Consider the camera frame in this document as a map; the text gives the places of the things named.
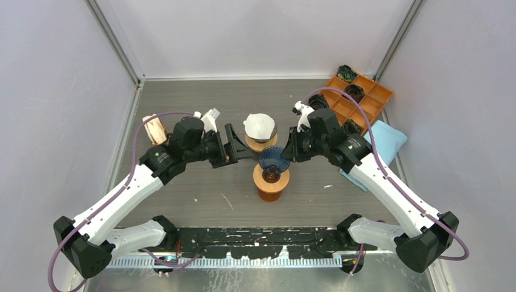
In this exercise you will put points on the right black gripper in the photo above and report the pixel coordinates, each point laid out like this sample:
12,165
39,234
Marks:
290,151

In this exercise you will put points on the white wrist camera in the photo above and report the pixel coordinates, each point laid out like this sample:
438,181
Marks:
209,120
303,111

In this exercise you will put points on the white paper coffee filter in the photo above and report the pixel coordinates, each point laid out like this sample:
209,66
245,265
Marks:
259,116

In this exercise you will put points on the blue transparent dripper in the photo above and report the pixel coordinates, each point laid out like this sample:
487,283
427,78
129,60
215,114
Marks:
271,157

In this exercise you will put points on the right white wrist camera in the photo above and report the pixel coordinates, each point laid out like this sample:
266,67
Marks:
303,111

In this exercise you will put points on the light blue cloth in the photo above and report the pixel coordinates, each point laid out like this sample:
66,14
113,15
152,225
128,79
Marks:
388,140

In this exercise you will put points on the wooden ring dripper stand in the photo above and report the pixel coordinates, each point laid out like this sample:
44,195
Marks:
260,146

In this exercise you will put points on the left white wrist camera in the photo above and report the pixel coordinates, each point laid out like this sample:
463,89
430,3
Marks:
209,120

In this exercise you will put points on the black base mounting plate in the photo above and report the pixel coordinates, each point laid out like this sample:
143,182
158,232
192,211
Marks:
259,243

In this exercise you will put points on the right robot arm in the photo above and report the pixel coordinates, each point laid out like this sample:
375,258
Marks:
422,234

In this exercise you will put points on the amber glass cup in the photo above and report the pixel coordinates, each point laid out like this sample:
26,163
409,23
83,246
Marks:
269,197

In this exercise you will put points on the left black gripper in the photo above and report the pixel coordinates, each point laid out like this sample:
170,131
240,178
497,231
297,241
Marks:
236,149

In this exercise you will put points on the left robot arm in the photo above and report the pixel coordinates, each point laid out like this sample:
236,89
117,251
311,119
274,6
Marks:
91,239

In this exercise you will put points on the dark capsule green yellow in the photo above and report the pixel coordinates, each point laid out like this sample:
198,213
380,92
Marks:
346,73

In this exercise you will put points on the grey transparent dripper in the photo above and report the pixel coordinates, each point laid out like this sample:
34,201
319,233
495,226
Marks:
260,130

